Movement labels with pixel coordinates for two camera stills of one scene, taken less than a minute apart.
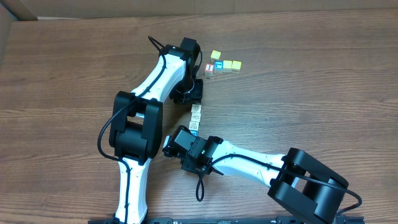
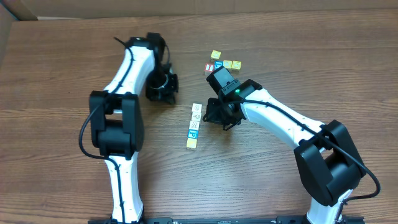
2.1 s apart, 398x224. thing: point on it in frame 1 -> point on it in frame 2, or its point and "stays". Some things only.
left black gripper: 189,94 -> 162,94
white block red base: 196,117 stays
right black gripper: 171,149 -> 214,113
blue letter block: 195,132 stays
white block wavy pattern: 193,126 stays
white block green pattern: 196,108 stays
